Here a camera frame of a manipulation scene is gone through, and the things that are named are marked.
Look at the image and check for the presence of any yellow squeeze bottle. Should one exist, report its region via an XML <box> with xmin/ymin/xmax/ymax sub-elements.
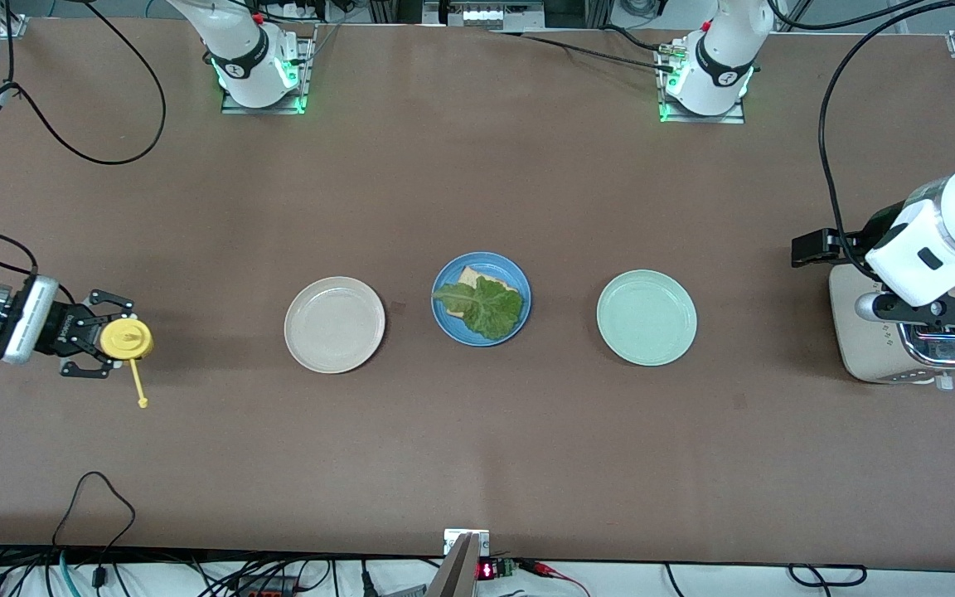
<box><xmin>100</xmin><ymin>318</ymin><xmax>154</xmax><ymax>410</ymax></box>

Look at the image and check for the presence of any green lettuce leaf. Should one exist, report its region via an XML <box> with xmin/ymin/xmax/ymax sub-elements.
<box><xmin>432</xmin><ymin>277</ymin><xmax>525</xmax><ymax>342</ymax></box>

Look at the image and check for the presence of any pale green round plate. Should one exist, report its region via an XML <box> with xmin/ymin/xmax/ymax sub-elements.
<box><xmin>596</xmin><ymin>269</ymin><xmax>698</xmax><ymax>367</ymax></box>

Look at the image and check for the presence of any pale beige round plate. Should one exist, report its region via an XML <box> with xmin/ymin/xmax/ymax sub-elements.
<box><xmin>284</xmin><ymin>276</ymin><xmax>386</xmax><ymax>375</ymax></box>

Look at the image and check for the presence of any blue round plate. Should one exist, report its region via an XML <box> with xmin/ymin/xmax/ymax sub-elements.
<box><xmin>431</xmin><ymin>251</ymin><xmax>532</xmax><ymax>347</ymax></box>

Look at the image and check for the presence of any beige chrome toaster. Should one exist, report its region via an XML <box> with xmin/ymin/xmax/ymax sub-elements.
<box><xmin>828</xmin><ymin>264</ymin><xmax>955</xmax><ymax>391</ymax></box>

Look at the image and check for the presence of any toasted bread slice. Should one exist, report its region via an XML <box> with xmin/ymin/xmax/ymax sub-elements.
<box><xmin>456</xmin><ymin>265</ymin><xmax>521</xmax><ymax>294</ymax></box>

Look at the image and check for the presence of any white power strip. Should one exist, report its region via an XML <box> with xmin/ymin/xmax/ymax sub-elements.
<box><xmin>424</xmin><ymin>0</ymin><xmax>546</xmax><ymax>32</ymax></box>

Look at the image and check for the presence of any red clip lead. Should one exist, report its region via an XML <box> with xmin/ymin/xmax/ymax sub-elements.
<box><xmin>517</xmin><ymin>560</ymin><xmax>591</xmax><ymax>597</ymax></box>

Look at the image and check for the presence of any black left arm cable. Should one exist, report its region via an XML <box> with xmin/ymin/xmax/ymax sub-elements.
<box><xmin>817</xmin><ymin>0</ymin><xmax>955</xmax><ymax>281</ymax></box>

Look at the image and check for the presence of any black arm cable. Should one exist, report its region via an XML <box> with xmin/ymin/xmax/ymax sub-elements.
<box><xmin>817</xmin><ymin>0</ymin><xmax>955</xmax><ymax>281</ymax></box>
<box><xmin>0</xmin><ymin>0</ymin><xmax>167</xmax><ymax>283</ymax></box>

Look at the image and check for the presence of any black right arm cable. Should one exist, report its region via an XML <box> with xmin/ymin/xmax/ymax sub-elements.
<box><xmin>0</xmin><ymin>0</ymin><xmax>167</xmax><ymax>283</ymax></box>

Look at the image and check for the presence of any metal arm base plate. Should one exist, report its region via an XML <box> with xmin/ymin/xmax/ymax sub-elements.
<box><xmin>657</xmin><ymin>41</ymin><xmax>746</xmax><ymax>125</ymax></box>
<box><xmin>221</xmin><ymin>37</ymin><xmax>309</xmax><ymax>115</ymax></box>

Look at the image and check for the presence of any black looped cable with adapter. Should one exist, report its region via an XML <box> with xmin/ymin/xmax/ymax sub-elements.
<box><xmin>52</xmin><ymin>471</ymin><xmax>137</xmax><ymax>590</ymax></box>

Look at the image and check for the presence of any short black table cable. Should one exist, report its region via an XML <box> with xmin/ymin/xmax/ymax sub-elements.
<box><xmin>600</xmin><ymin>23</ymin><xmax>671</xmax><ymax>54</ymax></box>

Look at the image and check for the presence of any long black table cable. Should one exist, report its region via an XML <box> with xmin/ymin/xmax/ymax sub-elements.
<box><xmin>490</xmin><ymin>30</ymin><xmax>679</xmax><ymax>74</ymax></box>

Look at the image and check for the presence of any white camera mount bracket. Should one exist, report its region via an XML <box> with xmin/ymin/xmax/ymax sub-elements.
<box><xmin>444</xmin><ymin>528</ymin><xmax>491</xmax><ymax>557</ymax></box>

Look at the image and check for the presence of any grey camera post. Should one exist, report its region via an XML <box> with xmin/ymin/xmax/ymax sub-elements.
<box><xmin>426</xmin><ymin>533</ymin><xmax>481</xmax><ymax>597</ymax></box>

